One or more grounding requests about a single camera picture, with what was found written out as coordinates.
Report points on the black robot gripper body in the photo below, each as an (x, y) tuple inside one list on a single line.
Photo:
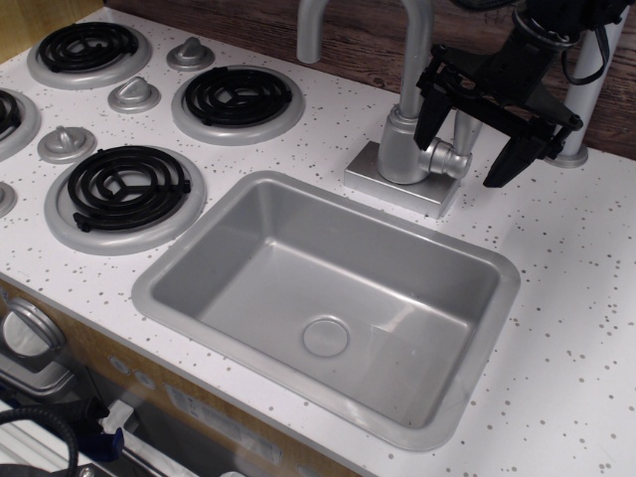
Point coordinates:
[(505, 88)]

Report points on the top silver stove knob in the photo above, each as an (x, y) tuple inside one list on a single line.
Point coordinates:
[(190, 56)]

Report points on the silver oven door handle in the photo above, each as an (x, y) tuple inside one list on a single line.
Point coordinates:
[(29, 337)]

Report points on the grey plastic sink basin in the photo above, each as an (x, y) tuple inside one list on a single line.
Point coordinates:
[(386, 324)]

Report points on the left edge stove burner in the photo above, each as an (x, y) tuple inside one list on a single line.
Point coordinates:
[(20, 122)]

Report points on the front right stove burner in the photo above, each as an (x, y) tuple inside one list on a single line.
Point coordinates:
[(124, 200)]

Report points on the back right stove burner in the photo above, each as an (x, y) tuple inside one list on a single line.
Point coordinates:
[(237, 105)]

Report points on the blue clamp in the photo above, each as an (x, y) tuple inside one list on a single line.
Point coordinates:
[(99, 444)]

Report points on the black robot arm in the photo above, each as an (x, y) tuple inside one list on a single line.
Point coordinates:
[(570, 19)]

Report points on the grey vertical support pole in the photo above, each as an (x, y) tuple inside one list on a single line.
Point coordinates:
[(582, 99)]

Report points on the silver faucet lever handle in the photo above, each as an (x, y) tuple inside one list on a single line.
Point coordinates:
[(452, 159)]

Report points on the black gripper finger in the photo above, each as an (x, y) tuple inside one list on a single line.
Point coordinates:
[(528, 142), (435, 107)]

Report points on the silver toy faucet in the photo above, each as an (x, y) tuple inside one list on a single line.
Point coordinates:
[(389, 170)]

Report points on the edge silver stove knob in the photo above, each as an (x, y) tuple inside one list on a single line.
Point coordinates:
[(8, 199)]

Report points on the middle silver stove knob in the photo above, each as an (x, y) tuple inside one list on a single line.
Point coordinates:
[(135, 96)]

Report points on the back left stove burner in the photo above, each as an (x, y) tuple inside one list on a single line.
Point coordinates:
[(88, 55)]

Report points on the lower silver stove knob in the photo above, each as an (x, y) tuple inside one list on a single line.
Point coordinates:
[(66, 145)]

